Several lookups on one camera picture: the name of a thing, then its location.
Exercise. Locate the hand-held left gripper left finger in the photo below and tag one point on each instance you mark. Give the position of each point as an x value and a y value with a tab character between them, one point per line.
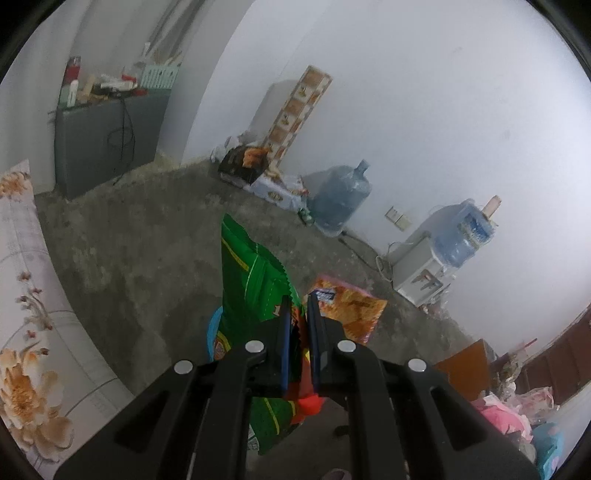
286	350

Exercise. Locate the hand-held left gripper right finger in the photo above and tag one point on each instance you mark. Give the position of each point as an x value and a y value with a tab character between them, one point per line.
314	350

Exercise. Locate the red snack packet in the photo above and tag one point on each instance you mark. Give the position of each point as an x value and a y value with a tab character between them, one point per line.
307	408

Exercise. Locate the large orange snack bag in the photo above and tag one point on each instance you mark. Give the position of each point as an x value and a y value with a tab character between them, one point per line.
355	309

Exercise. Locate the green snack packet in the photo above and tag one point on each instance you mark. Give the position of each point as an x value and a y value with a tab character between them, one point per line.
249	286

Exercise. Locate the blue plastic bin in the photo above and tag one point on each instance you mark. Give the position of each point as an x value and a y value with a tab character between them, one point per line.
212	332

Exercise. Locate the white water dispenser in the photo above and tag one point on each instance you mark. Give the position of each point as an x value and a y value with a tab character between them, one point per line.
418	272

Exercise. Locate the brown wooden board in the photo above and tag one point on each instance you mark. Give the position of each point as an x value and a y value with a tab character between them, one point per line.
466	369

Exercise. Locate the empty blue water jug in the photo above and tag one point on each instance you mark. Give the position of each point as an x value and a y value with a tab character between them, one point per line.
339	198

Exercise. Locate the white carton box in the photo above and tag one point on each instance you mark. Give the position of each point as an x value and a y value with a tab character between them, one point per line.
277	191

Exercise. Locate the black cardboard box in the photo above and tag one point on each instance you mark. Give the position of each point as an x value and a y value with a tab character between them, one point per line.
240	164

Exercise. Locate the pink clothing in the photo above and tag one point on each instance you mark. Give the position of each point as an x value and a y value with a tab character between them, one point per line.
512	410

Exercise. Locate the small wooden piece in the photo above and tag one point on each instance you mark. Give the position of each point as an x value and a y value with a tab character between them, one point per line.
491	206

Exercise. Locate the tall patterned carton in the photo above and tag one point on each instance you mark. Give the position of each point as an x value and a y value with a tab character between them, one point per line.
300	110

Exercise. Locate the dark wooden furniture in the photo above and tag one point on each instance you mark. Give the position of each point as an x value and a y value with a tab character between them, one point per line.
558	360

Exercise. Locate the white panel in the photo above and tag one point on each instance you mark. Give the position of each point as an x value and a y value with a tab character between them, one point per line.
274	106

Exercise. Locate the light blue cloth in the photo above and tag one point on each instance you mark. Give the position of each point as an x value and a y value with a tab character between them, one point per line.
547	445

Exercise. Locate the floral printed cloth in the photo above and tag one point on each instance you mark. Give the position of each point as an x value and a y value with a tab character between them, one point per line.
27	258

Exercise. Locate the grey cabinet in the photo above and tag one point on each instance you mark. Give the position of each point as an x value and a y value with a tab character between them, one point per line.
87	138

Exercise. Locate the mint green basket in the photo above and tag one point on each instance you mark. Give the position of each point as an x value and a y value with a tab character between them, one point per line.
159	76

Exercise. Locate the red bottle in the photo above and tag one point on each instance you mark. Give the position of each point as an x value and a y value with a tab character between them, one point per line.
74	69

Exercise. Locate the wall socket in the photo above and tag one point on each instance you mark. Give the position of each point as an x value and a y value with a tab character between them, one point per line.
398	219

